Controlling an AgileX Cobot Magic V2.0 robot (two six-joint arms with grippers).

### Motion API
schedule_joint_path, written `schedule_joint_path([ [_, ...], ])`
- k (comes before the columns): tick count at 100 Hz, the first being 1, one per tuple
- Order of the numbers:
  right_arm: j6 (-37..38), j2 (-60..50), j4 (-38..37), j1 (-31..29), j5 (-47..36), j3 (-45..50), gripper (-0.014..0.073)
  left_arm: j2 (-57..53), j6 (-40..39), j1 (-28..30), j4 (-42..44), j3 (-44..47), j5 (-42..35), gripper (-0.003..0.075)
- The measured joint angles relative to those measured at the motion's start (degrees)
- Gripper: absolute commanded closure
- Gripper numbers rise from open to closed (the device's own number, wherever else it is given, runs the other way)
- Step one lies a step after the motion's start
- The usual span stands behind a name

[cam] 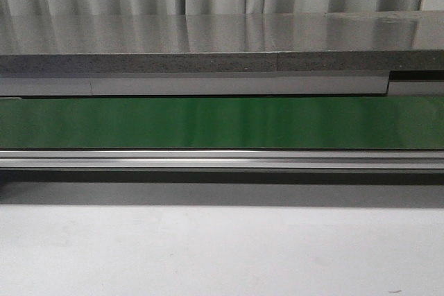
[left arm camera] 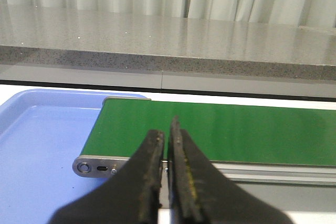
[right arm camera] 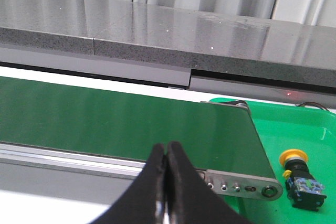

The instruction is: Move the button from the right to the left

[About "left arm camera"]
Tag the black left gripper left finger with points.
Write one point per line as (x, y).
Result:
(129, 196)

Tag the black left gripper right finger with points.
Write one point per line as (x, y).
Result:
(200, 193)

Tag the green conveyor belt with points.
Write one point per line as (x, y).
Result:
(261, 144)

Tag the blue plastic tray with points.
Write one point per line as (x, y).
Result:
(42, 132)

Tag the grey stone counter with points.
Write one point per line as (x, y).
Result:
(69, 47)

